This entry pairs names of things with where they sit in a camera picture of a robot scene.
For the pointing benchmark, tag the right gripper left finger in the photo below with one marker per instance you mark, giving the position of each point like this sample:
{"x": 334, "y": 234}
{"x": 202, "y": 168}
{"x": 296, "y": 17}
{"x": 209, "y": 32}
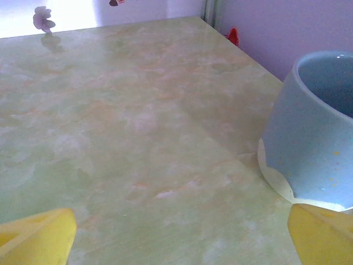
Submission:
{"x": 41, "y": 240}

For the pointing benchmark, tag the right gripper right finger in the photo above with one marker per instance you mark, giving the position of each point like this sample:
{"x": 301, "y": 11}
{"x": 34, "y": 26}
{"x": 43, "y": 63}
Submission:
{"x": 322, "y": 240}

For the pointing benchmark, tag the light blue ceramic mug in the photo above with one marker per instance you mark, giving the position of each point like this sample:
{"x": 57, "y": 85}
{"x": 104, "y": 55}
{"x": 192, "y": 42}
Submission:
{"x": 303, "y": 138}

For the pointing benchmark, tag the right aluminium corner post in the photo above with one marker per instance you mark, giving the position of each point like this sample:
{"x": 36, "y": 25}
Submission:
{"x": 212, "y": 13}

